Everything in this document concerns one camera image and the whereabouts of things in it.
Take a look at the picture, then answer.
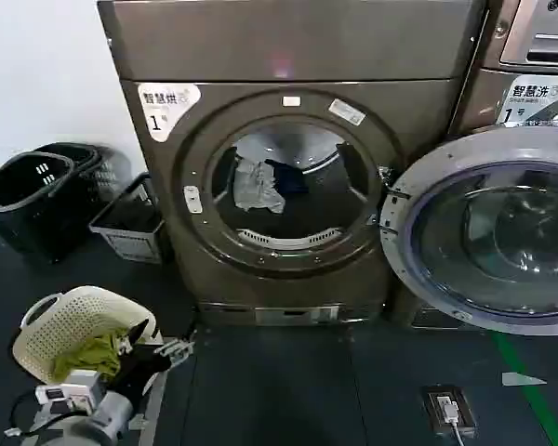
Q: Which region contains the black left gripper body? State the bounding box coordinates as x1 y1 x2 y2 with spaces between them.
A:
109 342 170 397

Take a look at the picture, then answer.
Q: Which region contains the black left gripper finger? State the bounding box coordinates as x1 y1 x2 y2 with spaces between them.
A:
117 319 152 355
153 337 197 372

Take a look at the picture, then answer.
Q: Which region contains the olive green garment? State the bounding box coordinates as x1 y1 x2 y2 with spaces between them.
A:
50 330 130 381

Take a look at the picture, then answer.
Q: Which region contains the cream perforated laundry basket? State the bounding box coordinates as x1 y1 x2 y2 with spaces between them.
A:
11 284 162 387

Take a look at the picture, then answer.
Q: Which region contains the dark grey rectangular crate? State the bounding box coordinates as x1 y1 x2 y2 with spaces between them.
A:
88 173 167 265

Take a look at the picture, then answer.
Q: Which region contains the large black plastic laundry basket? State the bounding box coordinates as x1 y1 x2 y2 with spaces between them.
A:
0 152 76 265

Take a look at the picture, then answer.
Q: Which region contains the pale grey crumpled cloth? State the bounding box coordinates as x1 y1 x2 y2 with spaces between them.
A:
232 142 288 216

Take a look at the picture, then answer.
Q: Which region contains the dark blue garment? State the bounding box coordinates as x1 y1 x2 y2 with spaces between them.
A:
263 158 310 197

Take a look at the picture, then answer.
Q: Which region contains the floor socket box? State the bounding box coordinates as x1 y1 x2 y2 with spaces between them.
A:
421 384 476 439

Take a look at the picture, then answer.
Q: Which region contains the grey dryer with round opening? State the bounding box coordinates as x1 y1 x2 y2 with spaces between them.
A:
96 0 490 327

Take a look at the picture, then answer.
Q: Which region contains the round glass dryer door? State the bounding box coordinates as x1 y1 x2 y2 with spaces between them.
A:
379 126 558 336

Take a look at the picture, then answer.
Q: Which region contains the grey floor tape piece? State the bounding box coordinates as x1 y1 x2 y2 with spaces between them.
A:
500 371 549 387

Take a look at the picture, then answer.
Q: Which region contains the green floor tape line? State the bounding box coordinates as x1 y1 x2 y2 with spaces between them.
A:
492 332 558 446

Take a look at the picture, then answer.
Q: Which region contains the grey washing machine with label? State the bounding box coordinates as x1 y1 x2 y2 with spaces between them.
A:
445 0 558 140

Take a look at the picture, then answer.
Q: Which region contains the black robot wrist cable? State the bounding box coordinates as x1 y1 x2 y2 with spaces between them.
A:
3 388 46 439

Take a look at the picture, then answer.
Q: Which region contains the white plug with cable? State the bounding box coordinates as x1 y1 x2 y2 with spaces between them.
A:
436 394 478 446

